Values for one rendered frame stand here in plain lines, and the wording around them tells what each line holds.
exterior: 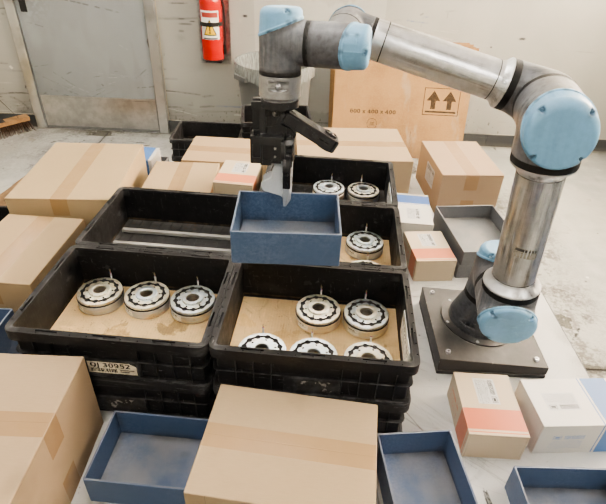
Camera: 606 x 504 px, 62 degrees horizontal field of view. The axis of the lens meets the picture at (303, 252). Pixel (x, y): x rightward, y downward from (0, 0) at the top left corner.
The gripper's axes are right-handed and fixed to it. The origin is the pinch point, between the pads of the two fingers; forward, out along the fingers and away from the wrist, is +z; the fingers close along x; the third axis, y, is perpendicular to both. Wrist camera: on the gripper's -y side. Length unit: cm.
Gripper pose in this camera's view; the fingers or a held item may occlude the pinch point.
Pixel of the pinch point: (288, 199)
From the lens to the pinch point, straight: 103.6
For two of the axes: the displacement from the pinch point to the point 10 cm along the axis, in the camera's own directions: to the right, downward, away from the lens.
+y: -10.0, -0.5, 0.2
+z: -0.4, 8.7, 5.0
